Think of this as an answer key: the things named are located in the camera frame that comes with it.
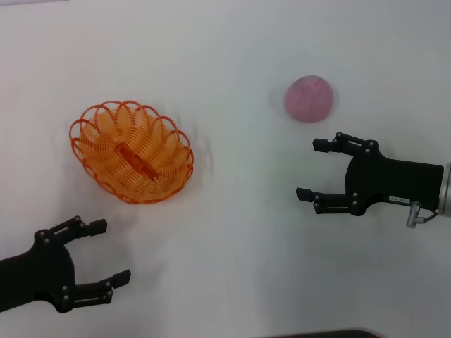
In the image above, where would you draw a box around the right arm connector cable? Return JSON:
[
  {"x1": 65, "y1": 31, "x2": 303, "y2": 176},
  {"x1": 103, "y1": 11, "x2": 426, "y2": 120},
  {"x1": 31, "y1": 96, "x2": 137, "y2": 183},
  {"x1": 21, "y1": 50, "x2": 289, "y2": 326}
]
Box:
[{"x1": 404, "y1": 201, "x2": 440, "y2": 228}]

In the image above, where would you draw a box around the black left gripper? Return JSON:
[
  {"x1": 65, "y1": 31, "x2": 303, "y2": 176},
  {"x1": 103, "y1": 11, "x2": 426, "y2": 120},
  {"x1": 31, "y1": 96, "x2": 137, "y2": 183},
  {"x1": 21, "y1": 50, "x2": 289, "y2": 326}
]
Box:
[{"x1": 0, "y1": 216, "x2": 132, "y2": 313}]

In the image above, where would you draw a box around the orange plastic woven basket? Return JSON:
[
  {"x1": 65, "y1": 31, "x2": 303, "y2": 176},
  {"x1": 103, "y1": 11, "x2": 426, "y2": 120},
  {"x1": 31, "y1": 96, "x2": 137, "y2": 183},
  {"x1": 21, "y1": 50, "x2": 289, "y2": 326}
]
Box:
[{"x1": 68, "y1": 99, "x2": 194, "y2": 206}]

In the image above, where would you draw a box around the pink peach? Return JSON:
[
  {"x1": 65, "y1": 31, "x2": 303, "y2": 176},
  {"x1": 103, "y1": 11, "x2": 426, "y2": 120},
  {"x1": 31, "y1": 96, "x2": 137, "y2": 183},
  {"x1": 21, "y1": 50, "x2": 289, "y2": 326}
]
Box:
[{"x1": 284, "y1": 75, "x2": 335, "y2": 123}]

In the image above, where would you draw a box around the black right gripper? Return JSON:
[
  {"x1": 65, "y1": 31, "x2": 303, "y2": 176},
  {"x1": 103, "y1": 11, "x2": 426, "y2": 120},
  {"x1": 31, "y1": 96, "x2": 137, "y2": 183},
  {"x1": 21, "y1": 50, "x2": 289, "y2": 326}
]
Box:
[{"x1": 295, "y1": 132, "x2": 445, "y2": 215}]

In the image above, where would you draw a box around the dark robot torso edge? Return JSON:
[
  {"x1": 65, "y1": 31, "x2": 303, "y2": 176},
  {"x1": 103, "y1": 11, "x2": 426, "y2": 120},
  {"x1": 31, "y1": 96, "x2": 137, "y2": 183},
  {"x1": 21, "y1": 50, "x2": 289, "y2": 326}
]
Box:
[{"x1": 278, "y1": 327, "x2": 388, "y2": 338}]

